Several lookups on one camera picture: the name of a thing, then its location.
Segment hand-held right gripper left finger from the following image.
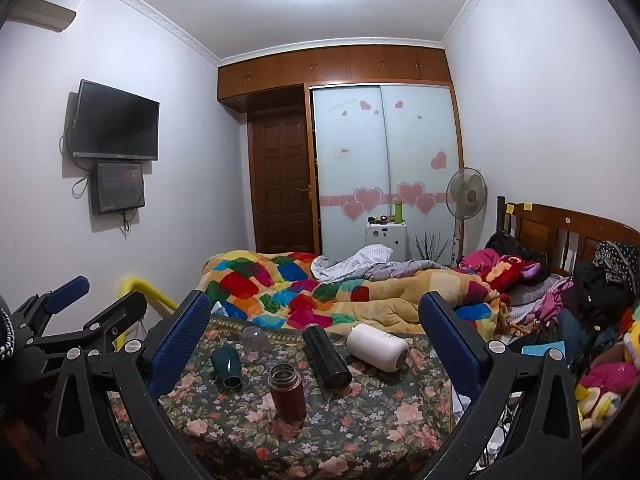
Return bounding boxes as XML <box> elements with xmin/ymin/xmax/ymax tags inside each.
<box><xmin>45</xmin><ymin>290</ymin><xmax>216</xmax><ymax>480</ymax></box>

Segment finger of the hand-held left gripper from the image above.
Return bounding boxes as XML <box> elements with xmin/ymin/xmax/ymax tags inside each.
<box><xmin>10</xmin><ymin>275</ymin><xmax>92</xmax><ymax>334</ymax></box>
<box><xmin>22</xmin><ymin>291</ymin><xmax>149</xmax><ymax>357</ymax></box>

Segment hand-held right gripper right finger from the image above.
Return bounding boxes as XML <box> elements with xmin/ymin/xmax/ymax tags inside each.
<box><xmin>419</xmin><ymin>291</ymin><xmax>584</xmax><ymax>480</ymax></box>

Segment black cup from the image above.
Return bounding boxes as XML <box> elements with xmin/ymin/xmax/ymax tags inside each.
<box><xmin>302</xmin><ymin>324</ymin><xmax>354</xmax><ymax>391</ymax></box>

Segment dark green cup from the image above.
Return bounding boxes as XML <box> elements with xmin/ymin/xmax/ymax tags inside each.
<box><xmin>210</xmin><ymin>345</ymin><xmax>244</xmax><ymax>391</ymax></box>

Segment clear glass cup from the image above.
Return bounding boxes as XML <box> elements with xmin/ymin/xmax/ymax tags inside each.
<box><xmin>242</xmin><ymin>326</ymin><xmax>265</xmax><ymax>356</ymax></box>

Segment white cup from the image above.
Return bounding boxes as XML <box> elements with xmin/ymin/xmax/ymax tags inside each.
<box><xmin>345</xmin><ymin>323</ymin><xmax>410</xmax><ymax>373</ymax></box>

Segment red thermos cup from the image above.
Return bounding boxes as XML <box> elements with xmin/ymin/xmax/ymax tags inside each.
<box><xmin>268</xmin><ymin>364</ymin><xmax>308</xmax><ymax>424</ymax></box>

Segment yellow handrail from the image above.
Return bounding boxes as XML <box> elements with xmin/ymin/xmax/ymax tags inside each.
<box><xmin>115</xmin><ymin>274</ymin><xmax>181</xmax><ymax>357</ymax></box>

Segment pink garment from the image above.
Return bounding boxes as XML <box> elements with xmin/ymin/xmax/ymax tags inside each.
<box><xmin>458</xmin><ymin>249</ymin><xmax>501</xmax><ymax>274</ymax></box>

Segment red plush toy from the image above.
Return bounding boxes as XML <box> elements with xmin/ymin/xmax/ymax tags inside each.
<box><xmin>479</xmin><ymin>254</ymin><xmax>544</xmax><ymax>292</ymax></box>

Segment blue notebook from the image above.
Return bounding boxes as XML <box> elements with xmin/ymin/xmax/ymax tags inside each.
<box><xmin>522</xmin><ymin>340</ymin><xmax>566</xmax><ymax>359</ymax></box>

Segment dried twig bunch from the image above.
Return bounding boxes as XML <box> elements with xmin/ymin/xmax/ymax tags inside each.
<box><xmin>414</xmin><ymin>232</ymin><xmax>451</xmax><ymax>264</ymax></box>

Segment black bag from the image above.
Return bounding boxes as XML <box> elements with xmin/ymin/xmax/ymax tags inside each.
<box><xmin>485</xmin><ymin>230</ymin><xmax>526</xmax><ymax>261</ymax></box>

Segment floral cloth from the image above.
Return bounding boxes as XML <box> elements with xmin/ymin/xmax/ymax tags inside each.
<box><xmin>107</xmin><ymin>316</ymin><xmax>469</xmax><ymax>480</ymax></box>

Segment small white cabinet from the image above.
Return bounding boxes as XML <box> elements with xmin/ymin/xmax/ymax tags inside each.
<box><xmin>365</xmin><ymin>222</ymin><xmax>407</xmax><ymax>264</ymax></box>

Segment grey striped cloth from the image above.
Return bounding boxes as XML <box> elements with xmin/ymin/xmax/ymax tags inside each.
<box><xmin>311</xmin><ymin>244</ymin><xmax>417</xmax><ymax>284</ymax></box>

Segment colourful patchwork blanket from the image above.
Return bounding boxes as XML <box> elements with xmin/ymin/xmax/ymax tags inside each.
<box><xmin>197</xmin><ymin>251</ymin><xmax>512</xmax><ymax>334</ymax></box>

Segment wooden headboard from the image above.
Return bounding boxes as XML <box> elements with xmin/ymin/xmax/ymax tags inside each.
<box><xmin>496</xmin><ymin>196</ymin><xmax>640</xmax><ymax>282</ymax></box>

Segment standing fan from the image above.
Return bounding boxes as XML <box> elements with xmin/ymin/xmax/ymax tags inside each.
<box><xmin>446</xmin><ymin>166</ymin><xmax>489</xmax><ymax>267</ymax></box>

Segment pink plush toy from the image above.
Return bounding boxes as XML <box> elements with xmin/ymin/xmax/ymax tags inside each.
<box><xmin>579</xmin><ymin>361</ymin><xmax>639</xmax><ymax>397</ymax></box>

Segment black clothing pile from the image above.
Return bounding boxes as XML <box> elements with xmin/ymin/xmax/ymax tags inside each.
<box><xmin>571</xmin><ymin>259</ymin><xmax>640</xmax><ymax>322</ymax></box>

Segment yellow plush toy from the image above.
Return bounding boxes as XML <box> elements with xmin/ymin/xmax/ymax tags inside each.
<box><xmin>622</xmin><ymin>320</ymin><xmax>640</xmax><ymax>367</ymax></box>

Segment brown wooden door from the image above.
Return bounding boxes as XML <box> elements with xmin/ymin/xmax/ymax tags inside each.
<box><xmin>247</xmin><ymin>111</ymin><xmax>317</xmax><ymax>257</ymax></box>

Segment polka dot cloth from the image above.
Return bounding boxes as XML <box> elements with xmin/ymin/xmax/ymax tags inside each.
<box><xmin>593</xmin><ymin>240</ymin><xmax>640</xmax><ymax>287</ymax></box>

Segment heart sticker sliding wardrobe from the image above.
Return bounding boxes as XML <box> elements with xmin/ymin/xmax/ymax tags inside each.
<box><xmin>307</xmin><ymin>82</ymin><xmax>467</xmax><ymax>267</ymax></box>

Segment air conditioner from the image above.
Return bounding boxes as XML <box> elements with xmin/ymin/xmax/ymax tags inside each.
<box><xmin>9</xmin><ymin>0</ymin><xmax>79</xmax><ymax>32</ymax></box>

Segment wooden overhead cabinets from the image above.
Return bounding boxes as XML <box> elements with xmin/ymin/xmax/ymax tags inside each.
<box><xmin>217</xmin><ymin>44</ymin><xmax>454</xmax><ymax>109</ymax></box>

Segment small wall monitor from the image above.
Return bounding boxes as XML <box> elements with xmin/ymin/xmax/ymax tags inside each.
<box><xmin>91</xmin><ymin>161</ymin><xmax>147</xmax><ymax>215</ymax></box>

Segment wall television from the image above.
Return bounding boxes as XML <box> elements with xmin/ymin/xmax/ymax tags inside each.
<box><xmin>70</xmin><ymin>79</ymin><xmax>161</xmax><ymax>162</ymax></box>

